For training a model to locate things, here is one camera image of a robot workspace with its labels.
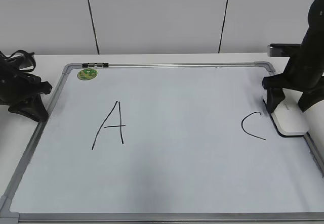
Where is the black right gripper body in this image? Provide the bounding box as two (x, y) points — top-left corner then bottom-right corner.
(262, 29), (323, 91)

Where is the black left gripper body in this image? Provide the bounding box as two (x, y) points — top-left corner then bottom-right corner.
(1, 54), (52, 106)

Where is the white board eraser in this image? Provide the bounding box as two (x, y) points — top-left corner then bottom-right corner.
(268, 89), (310, 138)

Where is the round green magnet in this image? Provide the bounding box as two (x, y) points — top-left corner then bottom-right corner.
(77, 68), (98, 81)

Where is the white board with grey frame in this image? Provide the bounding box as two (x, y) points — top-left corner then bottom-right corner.
(1, 62), (323, 223)

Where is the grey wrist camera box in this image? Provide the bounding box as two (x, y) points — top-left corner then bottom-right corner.
(267, 43), (300, 57)

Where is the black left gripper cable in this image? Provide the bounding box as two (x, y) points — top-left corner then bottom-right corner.
(0, 51), (37, 74)

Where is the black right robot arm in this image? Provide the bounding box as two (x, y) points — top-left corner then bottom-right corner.
(262, 0), (323, 113)

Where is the black silver hanging clip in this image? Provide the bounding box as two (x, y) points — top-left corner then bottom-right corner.
(82, 63), (109, 68)

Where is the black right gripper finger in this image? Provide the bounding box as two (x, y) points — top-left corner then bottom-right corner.
(298, 88), (324, 112)
(266, 88), (285, 113)

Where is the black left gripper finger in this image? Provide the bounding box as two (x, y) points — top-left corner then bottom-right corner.
(8, 95), (49, 122)

